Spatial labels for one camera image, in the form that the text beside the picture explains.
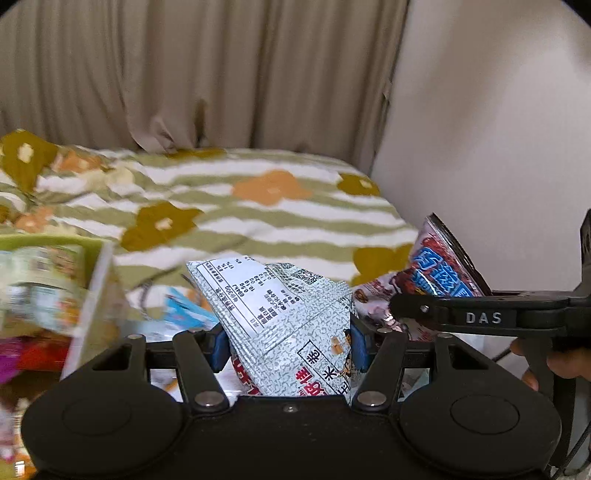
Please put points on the pile of snack packets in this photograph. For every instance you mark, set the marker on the pile of snack packets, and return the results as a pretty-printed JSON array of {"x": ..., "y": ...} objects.
[{"x": 41, "y": 286}]

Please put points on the beige curtain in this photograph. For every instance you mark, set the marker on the beige curtain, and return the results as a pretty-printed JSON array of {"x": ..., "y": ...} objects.
[{"x": 207, "y": 69}]

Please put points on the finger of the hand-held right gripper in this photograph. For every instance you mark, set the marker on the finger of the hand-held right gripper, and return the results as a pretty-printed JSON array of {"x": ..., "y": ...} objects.
[{"x": 461, "y": 314}]

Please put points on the green cardboard box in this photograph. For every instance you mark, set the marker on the green cardboard box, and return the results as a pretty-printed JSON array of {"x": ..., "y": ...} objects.
[{"x": 99, "y": 295}]

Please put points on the blue white snack bag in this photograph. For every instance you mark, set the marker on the blue white snack bag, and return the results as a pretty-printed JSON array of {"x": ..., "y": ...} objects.
[{"x": 189, "y": 307}]

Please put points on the dark red snack bag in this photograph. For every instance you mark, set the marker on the dark red snack bag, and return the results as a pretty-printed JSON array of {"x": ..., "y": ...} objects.
[{"x": 434, "y": 267}]

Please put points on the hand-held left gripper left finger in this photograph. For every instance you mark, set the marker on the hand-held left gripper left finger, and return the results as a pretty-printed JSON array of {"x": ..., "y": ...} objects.
[{"x": 218, "y": 351}]

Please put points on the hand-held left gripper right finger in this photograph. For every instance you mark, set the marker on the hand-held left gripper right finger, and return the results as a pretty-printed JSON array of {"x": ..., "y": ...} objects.
[{"x": 361, "y": 348}]

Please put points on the person's right hand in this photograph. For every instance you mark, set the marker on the person's right hand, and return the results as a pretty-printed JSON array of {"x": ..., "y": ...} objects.
[{"x": 572, "y": 364}]

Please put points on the flower print quilt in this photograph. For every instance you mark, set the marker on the flower print quilt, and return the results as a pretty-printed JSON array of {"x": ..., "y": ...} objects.
[{"x": 258, "y": 221}]

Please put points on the grey speckled snack bag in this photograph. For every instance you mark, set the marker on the grey speckled snack bag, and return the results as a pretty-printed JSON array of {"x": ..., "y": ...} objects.
[{"x": 277, "y": 323}]

